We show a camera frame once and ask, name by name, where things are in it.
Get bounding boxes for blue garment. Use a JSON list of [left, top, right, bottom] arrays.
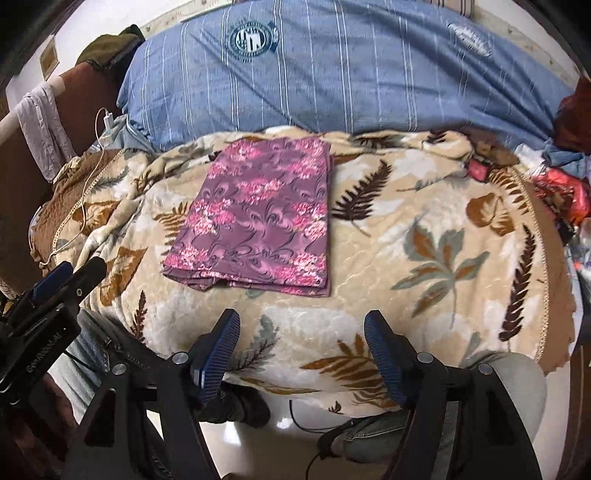
[[542, 141, 591, 178]]

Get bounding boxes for purple floral cloth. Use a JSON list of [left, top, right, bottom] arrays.
[[161, 136, 333, 297]]

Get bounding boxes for lilac cloth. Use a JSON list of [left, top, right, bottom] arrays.
[[566, 231, 591, 282]]

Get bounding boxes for white charger cable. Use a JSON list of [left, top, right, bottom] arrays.
[[39, 108, 116, 268]]

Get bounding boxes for person's leg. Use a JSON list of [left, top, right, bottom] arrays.
[[46, 307, 176, 416], [330, 353, 548, 467]]

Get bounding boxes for brown quilt with cream trim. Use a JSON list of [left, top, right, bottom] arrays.
[[30, 148, 578, 377]]

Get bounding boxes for red floral cloth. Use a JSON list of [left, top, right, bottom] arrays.
[[531, 166, 591, 227]]

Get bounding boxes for pale grey hanging cloth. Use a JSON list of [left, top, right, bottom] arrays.
[[14, 83, 77, 183]]

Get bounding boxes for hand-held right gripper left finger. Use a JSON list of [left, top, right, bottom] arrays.
[[62, 308, 242, 480]]

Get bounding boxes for small wall picture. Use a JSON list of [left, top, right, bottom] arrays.
[[39, 37, 58, 77]]

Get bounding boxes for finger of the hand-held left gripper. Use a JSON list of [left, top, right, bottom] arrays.
[[55, 256, 108, 308], [11, 261, 75, 306]]

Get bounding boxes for black floor cable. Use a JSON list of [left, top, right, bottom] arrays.
[[288, 399, 352, 480]]

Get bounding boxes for dark red cloth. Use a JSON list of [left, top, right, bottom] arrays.
[[551, 76, 591, 148]]

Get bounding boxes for person's left leg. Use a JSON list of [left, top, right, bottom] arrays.
[[46, 307, 176, 416]]

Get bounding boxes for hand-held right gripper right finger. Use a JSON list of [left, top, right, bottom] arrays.
[[363, 310, 543, 480]]

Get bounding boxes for dark green cloth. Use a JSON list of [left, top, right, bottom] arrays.
[[76, 25, 146, 84]]

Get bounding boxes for beige leaf-print blanket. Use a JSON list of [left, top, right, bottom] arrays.
[[51, 129, 575, 414]]

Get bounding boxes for pink cloth item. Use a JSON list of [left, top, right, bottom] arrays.
[[466, 157, 492, 183]]

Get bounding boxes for blue striped duvet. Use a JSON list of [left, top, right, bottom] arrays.
[[116, 0, 573, 153]]

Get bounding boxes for brown headboard with cream rail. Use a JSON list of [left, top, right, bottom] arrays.
[[0, 60, 125, 287]]

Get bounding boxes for person's right leg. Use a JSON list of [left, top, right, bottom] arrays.
[[330, 353, 548, 467]]

